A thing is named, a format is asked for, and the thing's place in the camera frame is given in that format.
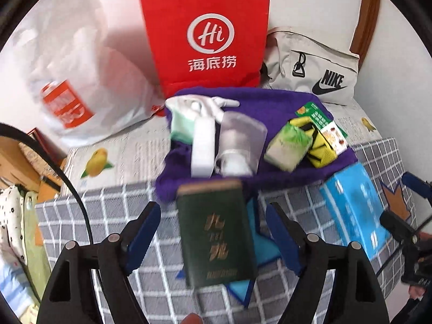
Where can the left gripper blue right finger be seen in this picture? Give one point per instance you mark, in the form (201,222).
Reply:
(288,236)

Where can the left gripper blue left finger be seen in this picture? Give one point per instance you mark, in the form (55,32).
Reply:
(137,236)

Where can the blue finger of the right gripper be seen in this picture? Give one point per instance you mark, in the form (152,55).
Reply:
(417,185)

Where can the yellow pouch with black straps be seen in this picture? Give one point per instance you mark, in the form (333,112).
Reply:
(320,153)

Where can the green tea tissue pack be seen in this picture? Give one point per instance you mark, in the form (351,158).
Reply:
(288,148)

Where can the white orange snack sachet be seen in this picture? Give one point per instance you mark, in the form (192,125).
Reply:
(335,138)

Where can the clear plastic bag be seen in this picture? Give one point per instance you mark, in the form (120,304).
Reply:
(241,143)

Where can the green wet wipe packet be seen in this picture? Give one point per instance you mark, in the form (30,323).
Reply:
(320,119)

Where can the person's right hand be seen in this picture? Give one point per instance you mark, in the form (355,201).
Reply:
(416,292)

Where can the person's left hand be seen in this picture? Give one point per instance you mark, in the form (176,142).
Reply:
(192,318)

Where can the grey checked tablecloth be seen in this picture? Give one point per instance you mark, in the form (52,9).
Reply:
(162,295)

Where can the blue tissue pack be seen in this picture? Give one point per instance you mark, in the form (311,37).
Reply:
(355,206)

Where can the dark green tea tin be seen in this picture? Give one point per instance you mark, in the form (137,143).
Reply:
(216,240)

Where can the brown patterned box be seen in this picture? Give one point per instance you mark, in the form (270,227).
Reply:
(39,165)

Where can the purple towel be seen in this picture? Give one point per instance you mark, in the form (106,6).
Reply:
(272,107)

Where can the white spotted pillow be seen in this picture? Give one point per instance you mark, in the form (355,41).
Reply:
(12,230)

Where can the white Miniso plastic bag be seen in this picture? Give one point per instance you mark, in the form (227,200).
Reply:
(85,90)

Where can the grey Nike pouch bag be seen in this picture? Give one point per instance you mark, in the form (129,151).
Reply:
(299,62)

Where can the red Haidilao paper bag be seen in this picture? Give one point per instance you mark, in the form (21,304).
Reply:
(208,43)

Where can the wooden door frame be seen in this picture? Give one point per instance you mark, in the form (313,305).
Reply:
(363,35)

